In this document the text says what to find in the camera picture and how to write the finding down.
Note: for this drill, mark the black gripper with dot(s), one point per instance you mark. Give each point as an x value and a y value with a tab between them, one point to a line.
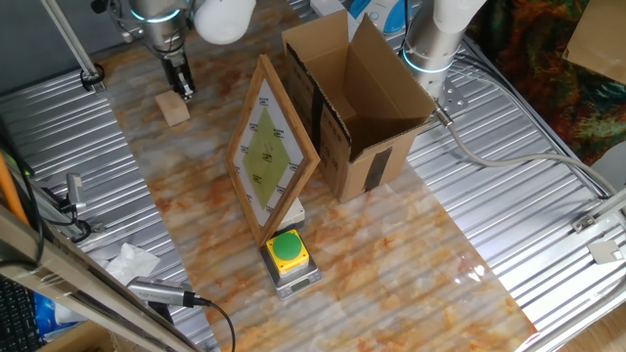
176	71

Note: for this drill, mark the light wooden block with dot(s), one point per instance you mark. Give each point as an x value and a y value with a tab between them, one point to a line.
172	108

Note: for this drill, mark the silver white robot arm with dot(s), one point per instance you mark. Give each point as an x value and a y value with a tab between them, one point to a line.
225	19

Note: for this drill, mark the white rounded object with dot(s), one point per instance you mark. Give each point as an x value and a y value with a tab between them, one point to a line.
613	166

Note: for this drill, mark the red emergency stop button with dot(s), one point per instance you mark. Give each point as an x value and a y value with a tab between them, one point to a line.
295	215

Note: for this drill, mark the crumpled white tissue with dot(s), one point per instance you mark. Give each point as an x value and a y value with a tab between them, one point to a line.
132	264

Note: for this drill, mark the yellow box green button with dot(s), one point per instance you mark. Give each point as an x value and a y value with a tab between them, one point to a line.
287	247

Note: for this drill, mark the open cardboard box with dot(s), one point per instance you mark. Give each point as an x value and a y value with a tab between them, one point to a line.
352	176

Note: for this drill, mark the orange pole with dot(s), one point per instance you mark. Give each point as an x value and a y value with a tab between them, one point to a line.
10	190

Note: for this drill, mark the blue white device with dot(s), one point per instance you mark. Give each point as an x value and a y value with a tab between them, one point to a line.
386	14

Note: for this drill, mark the blue tissue pack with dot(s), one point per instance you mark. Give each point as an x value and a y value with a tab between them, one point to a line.
44	318

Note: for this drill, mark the brown box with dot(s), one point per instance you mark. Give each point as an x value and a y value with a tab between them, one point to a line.
78	339

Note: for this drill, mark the orange marble pattern mat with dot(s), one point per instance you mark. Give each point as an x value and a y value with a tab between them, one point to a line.
391	274

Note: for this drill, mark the black keyboard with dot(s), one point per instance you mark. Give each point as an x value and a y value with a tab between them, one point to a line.
17	318

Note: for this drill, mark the colourful patterned cloth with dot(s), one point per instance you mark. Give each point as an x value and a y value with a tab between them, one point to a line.
538	73

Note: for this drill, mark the brown cardboard sheet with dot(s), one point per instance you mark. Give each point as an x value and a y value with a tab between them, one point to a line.
601	39

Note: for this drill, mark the square grey plate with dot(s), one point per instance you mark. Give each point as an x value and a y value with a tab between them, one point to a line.
606	251

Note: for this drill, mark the wooden picture frame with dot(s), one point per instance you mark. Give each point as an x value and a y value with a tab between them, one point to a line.
266	166

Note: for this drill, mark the aluminium pole with bracket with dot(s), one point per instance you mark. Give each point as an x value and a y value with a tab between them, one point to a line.
68	36

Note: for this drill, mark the small silver camera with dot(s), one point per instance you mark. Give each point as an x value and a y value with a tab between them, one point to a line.
75	188

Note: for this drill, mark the aluminium camera rail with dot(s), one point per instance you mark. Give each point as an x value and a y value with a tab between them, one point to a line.
54	210

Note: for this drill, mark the large grey camera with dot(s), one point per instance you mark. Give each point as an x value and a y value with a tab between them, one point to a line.
156	291

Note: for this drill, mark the aluminium frame beam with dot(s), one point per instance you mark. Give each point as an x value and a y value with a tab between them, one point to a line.
73	283

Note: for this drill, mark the black camera stand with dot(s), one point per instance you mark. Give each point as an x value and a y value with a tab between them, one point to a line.
161	313

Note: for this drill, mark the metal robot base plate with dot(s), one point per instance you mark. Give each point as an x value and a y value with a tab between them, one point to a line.
452	98

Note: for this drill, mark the aluminium profile with bracket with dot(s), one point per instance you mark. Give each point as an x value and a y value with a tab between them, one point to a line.
584	223

